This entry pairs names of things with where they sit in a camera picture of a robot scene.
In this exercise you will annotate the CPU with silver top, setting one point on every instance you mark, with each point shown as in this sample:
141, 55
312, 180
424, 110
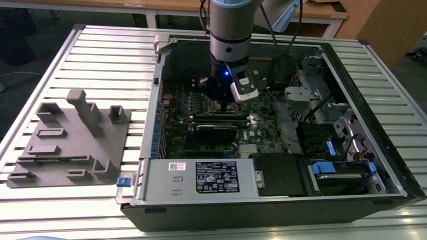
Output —
229, 107

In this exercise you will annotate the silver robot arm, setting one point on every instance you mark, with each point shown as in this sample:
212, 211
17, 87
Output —
229, 22

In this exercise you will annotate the CPU socket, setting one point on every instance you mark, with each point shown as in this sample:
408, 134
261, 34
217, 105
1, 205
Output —
233, 113

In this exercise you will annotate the graphics card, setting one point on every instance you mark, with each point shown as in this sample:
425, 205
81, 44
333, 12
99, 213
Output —
216, 132

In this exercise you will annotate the green motherboard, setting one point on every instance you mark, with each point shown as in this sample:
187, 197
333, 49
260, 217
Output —
263, 125

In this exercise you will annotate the grey case latch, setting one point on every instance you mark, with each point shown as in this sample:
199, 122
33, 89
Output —
161, 41

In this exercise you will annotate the silver finned heat sink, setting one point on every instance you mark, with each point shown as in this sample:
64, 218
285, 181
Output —
249, 148

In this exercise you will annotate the silver power supply unit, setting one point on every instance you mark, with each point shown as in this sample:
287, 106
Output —
160, 180

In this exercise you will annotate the blue plastic latch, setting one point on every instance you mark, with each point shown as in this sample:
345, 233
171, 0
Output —
123, 182

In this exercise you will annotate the grey parts rack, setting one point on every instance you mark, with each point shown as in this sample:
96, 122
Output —
76, 150

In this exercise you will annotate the hard disk in blue carrier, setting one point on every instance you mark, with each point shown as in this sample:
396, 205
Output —
337, 185

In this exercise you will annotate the wooden cabinet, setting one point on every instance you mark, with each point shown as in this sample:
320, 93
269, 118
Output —
393, 25

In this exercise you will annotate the black PC case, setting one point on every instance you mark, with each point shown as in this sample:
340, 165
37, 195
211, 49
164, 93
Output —
267, 217

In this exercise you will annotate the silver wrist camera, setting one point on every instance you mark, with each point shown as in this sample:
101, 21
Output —
244, 87

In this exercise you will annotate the wooden desk white frame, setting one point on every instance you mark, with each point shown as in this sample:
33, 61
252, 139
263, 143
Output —
320, 12
66, 2

